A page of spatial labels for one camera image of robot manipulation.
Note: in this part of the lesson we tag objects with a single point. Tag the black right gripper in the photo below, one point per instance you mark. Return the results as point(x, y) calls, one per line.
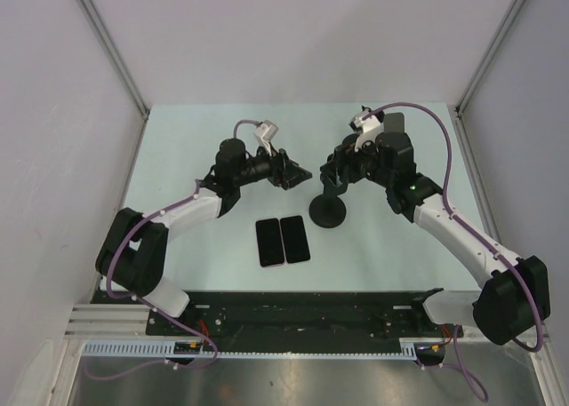
point(345, 155)

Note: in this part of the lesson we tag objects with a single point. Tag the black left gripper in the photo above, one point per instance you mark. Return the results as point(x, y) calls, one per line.
point(281, 168)

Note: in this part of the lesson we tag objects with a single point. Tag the pink phone black screen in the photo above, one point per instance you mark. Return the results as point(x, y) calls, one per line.
point(269, 241)

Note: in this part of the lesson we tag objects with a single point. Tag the white phone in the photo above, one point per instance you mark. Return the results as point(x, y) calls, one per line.
point(295, 241)

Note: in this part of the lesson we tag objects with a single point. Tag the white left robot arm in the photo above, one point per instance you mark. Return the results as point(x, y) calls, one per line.
point(134, 250)

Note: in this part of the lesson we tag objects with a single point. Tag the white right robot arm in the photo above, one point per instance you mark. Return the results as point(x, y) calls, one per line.
point(514, 292)

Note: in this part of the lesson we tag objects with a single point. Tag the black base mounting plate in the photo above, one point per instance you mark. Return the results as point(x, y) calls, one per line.
point(312, 322)

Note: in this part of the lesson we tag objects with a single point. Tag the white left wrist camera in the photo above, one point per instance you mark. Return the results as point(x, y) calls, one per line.
point(264, 133)

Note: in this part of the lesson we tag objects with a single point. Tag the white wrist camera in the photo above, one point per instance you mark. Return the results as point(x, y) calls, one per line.
point(366, 127)
point(264, 133)

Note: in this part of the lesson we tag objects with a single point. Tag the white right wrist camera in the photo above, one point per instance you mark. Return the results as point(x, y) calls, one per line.
point(366, 127)

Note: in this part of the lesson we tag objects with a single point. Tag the white corner frame post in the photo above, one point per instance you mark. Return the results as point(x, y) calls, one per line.
point(498, 39)

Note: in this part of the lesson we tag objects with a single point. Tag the left aluminium frame post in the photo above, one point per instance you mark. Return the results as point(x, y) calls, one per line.
point(107, 43)

